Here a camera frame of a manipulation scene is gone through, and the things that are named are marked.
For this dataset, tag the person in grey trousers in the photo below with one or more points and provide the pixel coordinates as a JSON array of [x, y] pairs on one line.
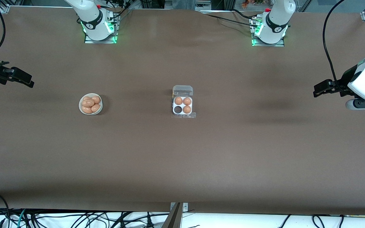
[[184, 3]]

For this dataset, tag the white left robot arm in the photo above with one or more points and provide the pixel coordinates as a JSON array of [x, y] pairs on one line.
[[277, 19]]

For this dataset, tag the small metal bracket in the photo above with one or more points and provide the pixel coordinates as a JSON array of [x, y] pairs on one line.
[[185, 207]]

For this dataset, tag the orange background items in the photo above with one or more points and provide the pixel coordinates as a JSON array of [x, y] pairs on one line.
[[246, 3]]

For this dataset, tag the white round bowl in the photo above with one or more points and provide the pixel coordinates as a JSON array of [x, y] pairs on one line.
[[101, 106]]

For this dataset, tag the dark camera stand leg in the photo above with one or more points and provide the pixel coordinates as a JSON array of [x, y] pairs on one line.
[[173, 220]]

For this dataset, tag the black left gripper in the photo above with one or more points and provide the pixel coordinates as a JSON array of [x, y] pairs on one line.
[[344, 79]]

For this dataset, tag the clear plastic egg box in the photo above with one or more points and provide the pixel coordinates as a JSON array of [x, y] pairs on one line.
[[182, 90]]

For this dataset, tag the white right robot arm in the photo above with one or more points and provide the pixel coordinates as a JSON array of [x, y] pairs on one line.
[[89, 15]]

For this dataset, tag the brown egg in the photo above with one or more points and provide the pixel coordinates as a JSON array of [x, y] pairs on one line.
[[88, 103], [86, 98], [96, 99], [187, 101], [95, 108], [178, 100], [86, 110], [187, 109]]

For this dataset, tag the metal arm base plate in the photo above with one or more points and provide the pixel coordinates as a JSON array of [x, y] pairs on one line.
[[279, 44], [90, 41]]

